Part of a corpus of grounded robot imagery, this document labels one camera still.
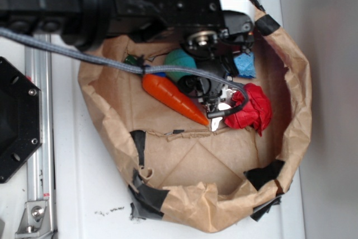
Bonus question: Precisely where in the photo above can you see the blue sponge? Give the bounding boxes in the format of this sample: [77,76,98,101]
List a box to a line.
[233,52,256,78]

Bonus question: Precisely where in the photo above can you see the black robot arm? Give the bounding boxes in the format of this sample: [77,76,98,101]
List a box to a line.
[1,0,255,118]

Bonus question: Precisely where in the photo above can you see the green ball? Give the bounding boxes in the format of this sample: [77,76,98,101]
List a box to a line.
[163,49,197,82]

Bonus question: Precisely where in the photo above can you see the orange toy carrot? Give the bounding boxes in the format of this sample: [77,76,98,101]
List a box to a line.
[135,72,209,126]

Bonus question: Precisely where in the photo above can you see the red crumpled paper ball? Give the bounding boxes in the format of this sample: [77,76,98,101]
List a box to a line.
[224,83,273,137]

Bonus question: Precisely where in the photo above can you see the aluminium extrusion rail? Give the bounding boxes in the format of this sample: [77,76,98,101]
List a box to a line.
[15,34,58,239]

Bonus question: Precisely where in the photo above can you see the metal corner bracket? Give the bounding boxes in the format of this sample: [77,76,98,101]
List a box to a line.
[15,200,50,238]

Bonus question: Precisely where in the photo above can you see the grey braided cable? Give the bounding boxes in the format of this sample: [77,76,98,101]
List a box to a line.
[0,27,250,119]

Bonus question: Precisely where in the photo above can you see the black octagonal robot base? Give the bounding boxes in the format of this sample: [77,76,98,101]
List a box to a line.
[1,57,41,184]

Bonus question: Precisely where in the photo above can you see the brown paper bag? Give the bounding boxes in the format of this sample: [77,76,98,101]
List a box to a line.
[78,4,312,232]

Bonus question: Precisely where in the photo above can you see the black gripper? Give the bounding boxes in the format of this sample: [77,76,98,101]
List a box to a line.
[109,0,255,115]

